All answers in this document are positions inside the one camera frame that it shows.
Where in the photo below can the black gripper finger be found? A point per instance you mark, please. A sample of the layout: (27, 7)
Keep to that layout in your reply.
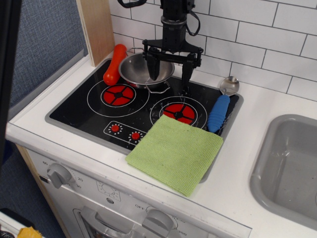
(187, 70)
(153, 65)

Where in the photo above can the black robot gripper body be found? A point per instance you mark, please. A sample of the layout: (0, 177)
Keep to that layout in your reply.
(172, 47)

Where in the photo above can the small steel two-handled pan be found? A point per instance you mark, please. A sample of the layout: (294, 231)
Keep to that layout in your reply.
(134, 70)

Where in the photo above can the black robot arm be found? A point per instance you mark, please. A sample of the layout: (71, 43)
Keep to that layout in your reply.
(175, 13)

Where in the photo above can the black toy stove top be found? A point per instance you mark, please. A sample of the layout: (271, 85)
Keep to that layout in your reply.
(93, 107)

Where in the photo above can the red right stove knob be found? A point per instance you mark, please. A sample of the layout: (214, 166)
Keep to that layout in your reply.
(135, 136)

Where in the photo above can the red stove knob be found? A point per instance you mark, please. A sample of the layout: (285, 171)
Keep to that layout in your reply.
(135, 136)
(115, 128)

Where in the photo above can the red left stove knob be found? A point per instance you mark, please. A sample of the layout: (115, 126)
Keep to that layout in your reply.
(115, 128)

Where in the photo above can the red toy sausage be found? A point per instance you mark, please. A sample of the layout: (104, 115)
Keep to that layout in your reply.
(112, 75)

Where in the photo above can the green woven cloth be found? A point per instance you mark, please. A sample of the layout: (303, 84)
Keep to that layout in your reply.
(176, 154)

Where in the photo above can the grey timer knob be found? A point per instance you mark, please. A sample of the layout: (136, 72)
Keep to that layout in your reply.
(58, 175)

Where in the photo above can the grey plastic sink basin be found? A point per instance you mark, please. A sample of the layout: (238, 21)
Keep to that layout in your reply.
(284, 179)

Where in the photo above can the grey oven knob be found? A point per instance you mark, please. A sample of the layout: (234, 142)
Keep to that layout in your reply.
(158, 222)

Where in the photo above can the white toy oven front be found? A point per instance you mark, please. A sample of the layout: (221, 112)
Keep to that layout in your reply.
(67, 201)

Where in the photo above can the yellow object at floor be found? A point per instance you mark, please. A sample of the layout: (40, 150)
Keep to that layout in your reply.
(29, 232)

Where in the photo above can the blue-handled metal spoon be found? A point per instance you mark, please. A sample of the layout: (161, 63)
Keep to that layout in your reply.
(229, 87)

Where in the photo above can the light wooden side post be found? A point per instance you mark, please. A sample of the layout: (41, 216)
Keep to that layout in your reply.
(97, 27)

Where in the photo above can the silver oven door handle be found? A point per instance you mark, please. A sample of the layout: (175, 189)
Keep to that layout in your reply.
(107, 225)

